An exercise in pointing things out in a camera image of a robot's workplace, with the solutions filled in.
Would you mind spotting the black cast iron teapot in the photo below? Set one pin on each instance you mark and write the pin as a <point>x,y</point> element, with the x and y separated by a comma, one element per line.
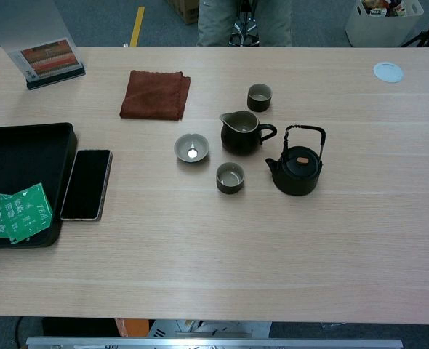
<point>296,178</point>

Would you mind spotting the dark teacup beige inside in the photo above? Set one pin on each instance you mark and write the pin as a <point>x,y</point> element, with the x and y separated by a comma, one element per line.
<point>259,104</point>
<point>230,187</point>

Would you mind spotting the grey ceramic tea strainer bowl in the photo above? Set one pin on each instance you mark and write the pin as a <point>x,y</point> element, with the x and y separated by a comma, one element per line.
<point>183,145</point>

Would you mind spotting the brown folded cloth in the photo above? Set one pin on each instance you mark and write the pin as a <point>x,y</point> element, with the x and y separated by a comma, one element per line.
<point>152,94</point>

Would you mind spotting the black smartphone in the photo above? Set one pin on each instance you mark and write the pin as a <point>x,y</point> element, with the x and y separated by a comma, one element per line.
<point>85,185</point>

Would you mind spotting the chrome office chair base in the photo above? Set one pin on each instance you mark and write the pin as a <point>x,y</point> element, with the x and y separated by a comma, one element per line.
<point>244,32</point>

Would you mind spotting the person in khaki trousers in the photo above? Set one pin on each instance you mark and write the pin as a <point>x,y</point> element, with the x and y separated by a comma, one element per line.
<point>214,22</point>

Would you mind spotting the cardboard box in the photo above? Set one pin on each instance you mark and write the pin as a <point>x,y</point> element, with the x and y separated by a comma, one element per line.
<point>185,12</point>

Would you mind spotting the yellow floor tape strip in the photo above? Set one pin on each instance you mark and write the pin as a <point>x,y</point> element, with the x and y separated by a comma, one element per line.
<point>137,25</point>

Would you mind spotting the orange object under table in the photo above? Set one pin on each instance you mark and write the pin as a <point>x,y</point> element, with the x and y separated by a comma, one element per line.
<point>131,327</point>

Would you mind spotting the black rectangular tray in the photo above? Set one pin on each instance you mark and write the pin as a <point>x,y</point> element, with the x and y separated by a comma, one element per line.
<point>18,163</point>

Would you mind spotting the white plastic storage bin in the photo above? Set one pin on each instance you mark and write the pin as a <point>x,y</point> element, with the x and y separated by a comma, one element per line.
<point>374,29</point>

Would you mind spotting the black tripod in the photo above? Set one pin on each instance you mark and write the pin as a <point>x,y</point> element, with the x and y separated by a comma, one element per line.
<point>422,36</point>

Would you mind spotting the aluminium profile rail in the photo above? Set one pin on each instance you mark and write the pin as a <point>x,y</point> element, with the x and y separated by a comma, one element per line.
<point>214,343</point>

